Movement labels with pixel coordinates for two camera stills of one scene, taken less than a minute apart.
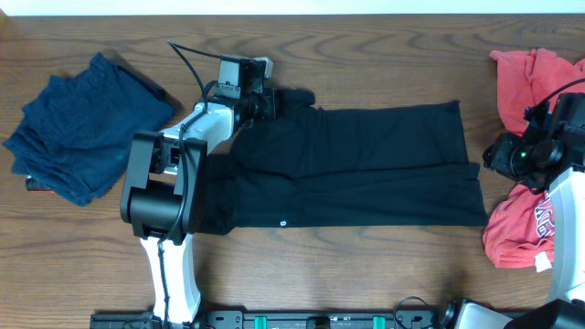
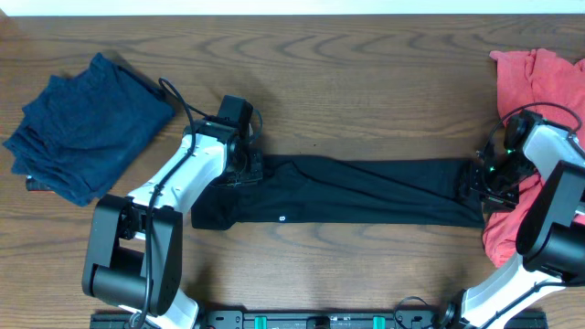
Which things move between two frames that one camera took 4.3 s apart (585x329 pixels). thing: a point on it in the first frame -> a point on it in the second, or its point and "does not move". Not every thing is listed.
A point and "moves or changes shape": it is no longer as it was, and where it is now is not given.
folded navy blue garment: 75,134 does not move
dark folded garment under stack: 33,185 does not move
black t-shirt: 293,164 moves or changes shape
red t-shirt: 520,228 does not move
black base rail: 281,319 does not move
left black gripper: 270,100 -> 257,174
